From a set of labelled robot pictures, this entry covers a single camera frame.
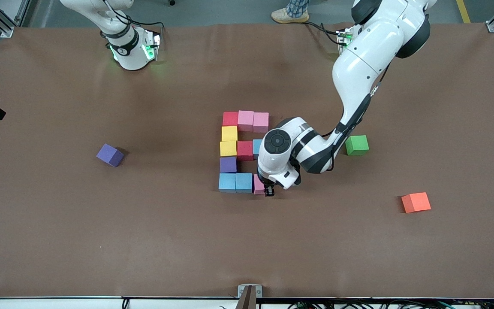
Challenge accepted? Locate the brown table mat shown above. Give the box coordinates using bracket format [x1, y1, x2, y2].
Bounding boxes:
[0, 21, 494, 300]

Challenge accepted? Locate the black right base cable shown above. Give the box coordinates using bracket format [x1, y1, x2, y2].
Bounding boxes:
[103, 0, 169, 31]

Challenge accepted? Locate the green foam block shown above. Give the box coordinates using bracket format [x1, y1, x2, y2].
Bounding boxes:
[345, 135, 370, 156]

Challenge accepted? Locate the black base cable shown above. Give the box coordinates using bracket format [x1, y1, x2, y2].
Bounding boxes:
[103, 0, 169, 31]
[305, 21, 343, 45]

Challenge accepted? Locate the blue plaid trouser leg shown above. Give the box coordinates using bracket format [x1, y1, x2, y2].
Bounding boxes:
[286, 0, 310, 18]

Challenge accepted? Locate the purple foam block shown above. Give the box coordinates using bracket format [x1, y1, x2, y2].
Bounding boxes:
[96, 143, 125, 168]
[220, 157, 238, 174]

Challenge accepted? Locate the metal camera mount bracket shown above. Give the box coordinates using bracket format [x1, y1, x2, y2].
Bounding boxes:
[238, 284, 263, 309]

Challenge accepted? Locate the black left base cable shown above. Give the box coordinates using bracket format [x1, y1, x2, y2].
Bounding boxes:
[305, 21, 343, 45]

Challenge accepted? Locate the pink foam block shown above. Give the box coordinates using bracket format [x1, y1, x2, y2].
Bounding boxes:
[238, 110, 255, 132]
[253, 174, 267, 196]
[253, 112, 270, 133]

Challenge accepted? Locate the tan shoe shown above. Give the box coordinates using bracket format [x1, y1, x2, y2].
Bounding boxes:
[271, 8, 310, 24]

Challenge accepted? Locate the orange foam block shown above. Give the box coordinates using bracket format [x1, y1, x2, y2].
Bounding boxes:
[401, 192, 432, 214]

